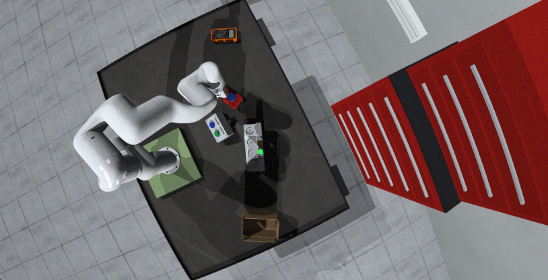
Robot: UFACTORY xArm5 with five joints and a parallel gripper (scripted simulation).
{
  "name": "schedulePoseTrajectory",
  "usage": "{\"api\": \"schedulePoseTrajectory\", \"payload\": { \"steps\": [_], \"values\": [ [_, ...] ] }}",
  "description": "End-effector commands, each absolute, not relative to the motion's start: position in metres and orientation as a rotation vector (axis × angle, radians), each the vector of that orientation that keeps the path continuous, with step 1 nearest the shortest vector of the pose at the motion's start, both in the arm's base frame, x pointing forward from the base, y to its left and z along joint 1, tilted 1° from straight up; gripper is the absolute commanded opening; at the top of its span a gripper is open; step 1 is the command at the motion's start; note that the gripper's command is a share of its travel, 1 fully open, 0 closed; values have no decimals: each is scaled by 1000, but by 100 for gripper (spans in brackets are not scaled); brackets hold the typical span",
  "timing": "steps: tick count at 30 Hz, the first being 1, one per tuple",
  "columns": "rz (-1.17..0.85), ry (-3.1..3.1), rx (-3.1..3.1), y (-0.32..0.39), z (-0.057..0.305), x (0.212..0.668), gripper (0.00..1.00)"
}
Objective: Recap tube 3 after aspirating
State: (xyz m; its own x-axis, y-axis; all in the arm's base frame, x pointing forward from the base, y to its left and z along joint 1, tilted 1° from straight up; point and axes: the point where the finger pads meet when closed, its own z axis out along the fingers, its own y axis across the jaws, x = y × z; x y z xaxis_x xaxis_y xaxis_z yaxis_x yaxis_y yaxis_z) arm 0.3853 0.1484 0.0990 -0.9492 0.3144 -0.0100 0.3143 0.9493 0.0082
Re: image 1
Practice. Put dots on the orange digital multimeter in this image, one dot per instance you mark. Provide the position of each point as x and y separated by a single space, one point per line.
224 35

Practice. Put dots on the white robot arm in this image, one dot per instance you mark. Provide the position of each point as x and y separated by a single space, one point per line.
122 159

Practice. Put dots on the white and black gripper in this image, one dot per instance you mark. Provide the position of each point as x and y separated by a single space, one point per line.
222 93

